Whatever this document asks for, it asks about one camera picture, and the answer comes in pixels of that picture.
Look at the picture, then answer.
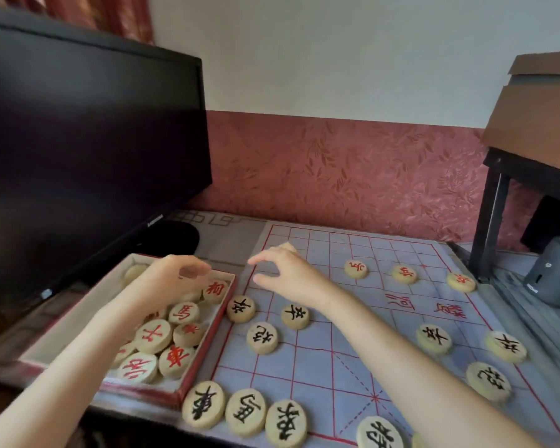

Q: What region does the person's right hand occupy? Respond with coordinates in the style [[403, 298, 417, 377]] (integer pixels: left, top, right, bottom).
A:
[[247, 242, 340, 314]]

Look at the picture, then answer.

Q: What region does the person's left hand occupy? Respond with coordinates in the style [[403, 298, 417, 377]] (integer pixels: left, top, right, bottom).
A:
[[134, 254, 213, 307]]

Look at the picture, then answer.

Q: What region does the person's right forearm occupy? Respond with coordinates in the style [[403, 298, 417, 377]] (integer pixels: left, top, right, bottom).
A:
[[326, 283, 544, 448]]

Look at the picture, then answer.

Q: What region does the person's left forearm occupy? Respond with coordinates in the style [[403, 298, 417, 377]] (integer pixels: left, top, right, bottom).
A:
[[0, 287, 168, 448]]

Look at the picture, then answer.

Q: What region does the black oval monitor stand base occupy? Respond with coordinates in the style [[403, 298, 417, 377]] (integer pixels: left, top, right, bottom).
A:
[[158, 221, 201, 263]]

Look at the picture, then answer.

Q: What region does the black-marked wooden chess disc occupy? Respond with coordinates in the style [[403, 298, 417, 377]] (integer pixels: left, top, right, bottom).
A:
[[465, 362, 513, 403], [224, 388, 267, 438], [264, 399, 309, 448], [281, 304, 310, 331], [227, 296, 256, 324], [181, 380, 226, 431], [484, 330, 528, 364], [416, 323, 453, 355], [357, 416, 405, 448], [246, 322, 280, 355]]

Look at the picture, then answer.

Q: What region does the grey patterned table cloth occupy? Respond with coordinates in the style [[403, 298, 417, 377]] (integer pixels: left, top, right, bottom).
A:
[[167, 210, 268, 271]]

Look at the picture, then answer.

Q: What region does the pile of red-marked chess pieces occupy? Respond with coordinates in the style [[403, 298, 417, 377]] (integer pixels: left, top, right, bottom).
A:
[[112, 263, 230, 386]]

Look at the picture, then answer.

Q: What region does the red-marked wooden chess disc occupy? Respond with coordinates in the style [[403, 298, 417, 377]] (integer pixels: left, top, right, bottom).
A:
[[344, 259, 370, 280], [446, 272, 477, 293], [392, 265, 419, 285]]

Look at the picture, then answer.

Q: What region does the grey cloth chess board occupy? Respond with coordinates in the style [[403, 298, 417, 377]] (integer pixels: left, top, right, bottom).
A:
[[204, 222, 560, 448]]

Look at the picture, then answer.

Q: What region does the red and white cardboard tray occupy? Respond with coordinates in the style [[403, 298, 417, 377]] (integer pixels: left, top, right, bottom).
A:
[[19, 253, 238, 409]]

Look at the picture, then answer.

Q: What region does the black flat screen monitor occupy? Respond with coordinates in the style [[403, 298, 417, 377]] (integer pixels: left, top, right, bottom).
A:
[[0, 4, 213, 314]]

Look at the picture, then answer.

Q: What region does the black wooden stand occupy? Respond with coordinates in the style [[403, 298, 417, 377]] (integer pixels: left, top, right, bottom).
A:
[[468, 146, 560, 283]]

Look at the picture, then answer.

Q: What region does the red patterned curtain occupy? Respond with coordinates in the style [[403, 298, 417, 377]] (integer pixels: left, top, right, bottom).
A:
[[2, 0, 156, 45]]

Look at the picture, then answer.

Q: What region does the grey cylindrical speaker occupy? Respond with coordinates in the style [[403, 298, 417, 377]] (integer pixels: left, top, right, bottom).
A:
[[523, 236, 560, 309]]

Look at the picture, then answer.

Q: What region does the black box-shaped device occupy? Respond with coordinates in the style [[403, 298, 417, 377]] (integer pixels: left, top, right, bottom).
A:
[[520, 195, 560, 255]]

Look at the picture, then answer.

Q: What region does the brown cardboard box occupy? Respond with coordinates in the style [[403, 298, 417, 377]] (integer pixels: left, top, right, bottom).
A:
[[480, 50, 560, 173]]

